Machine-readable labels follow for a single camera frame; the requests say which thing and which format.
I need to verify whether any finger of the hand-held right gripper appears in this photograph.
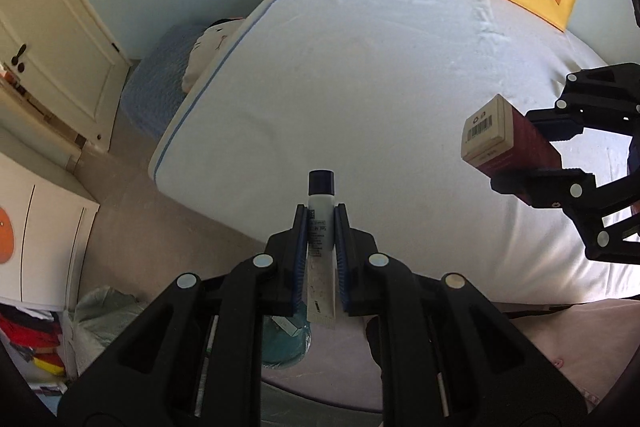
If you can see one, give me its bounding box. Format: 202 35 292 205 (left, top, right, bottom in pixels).
527 63 640 142
490 167 640 264

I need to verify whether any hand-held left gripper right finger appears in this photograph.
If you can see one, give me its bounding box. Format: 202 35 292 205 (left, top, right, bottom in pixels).
334 203 587 427

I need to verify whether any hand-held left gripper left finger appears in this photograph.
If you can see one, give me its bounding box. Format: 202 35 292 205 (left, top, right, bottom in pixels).
59 204 308 427

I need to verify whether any white cosmetic tube dark cap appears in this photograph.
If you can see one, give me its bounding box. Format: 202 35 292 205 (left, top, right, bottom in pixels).
305 170 337 328

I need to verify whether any red box white end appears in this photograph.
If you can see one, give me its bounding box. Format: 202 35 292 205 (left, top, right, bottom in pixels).
461 94 567 188

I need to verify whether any teal trash bag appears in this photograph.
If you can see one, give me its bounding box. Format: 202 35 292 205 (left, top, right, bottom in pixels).
261 314 312 370

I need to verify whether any light green plastic bag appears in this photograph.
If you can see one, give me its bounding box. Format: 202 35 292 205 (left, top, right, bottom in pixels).
65 285 151 378

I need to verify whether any blue cushion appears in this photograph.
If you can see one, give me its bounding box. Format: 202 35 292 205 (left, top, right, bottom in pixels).
121 24 216 140

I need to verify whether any white plush pillow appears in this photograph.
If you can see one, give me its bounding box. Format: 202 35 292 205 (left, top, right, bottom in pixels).
181 18 248 94

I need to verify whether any white drawer unit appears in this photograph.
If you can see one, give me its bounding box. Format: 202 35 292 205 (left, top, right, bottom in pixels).
0 152 101 310

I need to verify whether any colourful clothes pile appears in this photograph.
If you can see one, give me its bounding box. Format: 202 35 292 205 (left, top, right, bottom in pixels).
0 307 68 388

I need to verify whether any orange sticker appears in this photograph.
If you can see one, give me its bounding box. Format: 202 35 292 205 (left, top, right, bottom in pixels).
0 207 13 265

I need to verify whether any cream cabinet door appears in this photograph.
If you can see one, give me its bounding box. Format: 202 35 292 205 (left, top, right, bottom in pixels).
0 0 135 158

